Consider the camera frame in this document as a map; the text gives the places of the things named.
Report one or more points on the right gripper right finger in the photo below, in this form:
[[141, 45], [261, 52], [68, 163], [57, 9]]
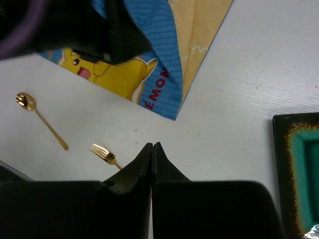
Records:
[[185, 209]]

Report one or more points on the gold fork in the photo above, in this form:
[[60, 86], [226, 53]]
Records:
[[105, 154]]

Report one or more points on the blue yellow Pikachu cloth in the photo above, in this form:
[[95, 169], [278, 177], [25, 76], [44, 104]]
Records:
[[180, 32]]

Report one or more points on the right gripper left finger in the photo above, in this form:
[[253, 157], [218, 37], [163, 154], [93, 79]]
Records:
[[117, 208]]

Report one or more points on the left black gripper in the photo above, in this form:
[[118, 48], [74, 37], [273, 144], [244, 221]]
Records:
[[29, 26]]

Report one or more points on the green square ceramic plate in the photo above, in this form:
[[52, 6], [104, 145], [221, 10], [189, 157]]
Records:
[[296, 138]]

